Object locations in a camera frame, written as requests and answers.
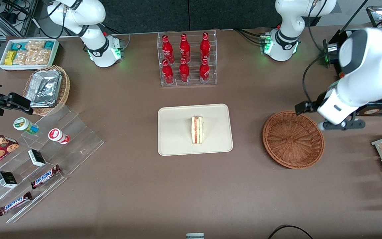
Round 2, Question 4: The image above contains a black table cable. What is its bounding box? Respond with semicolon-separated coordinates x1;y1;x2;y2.
267;225;314;239

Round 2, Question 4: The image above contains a clear cracker bag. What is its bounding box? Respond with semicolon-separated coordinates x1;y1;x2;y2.
25;40;46;52
26;49;52;65
13;50;28;65

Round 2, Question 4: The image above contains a white rectangular snack bin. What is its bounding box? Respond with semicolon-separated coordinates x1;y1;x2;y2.
0;39;60;71

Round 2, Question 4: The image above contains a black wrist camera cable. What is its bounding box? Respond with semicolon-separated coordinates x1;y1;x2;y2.
302;53;328;107

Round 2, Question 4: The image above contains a snickers chocolate bar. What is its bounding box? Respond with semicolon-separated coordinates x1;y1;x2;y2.
31;165;62;190
0;192;33;217

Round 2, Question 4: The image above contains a red cola bottle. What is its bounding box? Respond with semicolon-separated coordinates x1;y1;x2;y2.
179;58;190;83
200;32;211;62
162;35;175;64
199;58;210;84
162;59;174;85
179;34;191;63

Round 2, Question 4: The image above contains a black base cable bundle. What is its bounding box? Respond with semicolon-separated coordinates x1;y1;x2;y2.
101;23;131;48
233;28;265;45

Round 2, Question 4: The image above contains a round brown wicker basket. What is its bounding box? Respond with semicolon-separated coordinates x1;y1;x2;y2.
262;111;325;170

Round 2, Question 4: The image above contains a beige plastic tray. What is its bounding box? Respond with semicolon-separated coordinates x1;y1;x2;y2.
158;104;233;156

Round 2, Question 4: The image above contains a green lid yogurt cup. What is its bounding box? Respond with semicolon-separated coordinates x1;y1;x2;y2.
13;117;39;135

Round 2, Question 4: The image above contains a tan wicker basket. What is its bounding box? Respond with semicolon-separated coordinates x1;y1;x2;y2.
23;65;71;116

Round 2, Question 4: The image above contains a red lid yogurt cup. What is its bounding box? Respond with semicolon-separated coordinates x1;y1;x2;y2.
48;128;70;145

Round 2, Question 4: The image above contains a silver foil tray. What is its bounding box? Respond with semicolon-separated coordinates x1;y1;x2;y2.
25;69;63;108

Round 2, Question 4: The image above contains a yellow snack bar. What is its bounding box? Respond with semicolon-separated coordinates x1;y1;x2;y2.
5;50;18;66

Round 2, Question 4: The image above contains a clear acrylic stepped shelf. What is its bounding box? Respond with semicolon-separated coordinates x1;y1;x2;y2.
0;105;104;224

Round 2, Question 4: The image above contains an aluminium frame rack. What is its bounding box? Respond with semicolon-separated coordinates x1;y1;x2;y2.
0;0;40;39

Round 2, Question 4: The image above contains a small black box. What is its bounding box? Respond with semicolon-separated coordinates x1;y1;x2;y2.
28;149;46;167
0;171;18;189

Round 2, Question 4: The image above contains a clear acrylic bottle rack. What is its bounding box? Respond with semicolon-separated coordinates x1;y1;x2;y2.
157;30;217;87

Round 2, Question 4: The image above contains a triangular sandwich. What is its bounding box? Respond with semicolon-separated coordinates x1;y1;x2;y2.
191;116;204;145

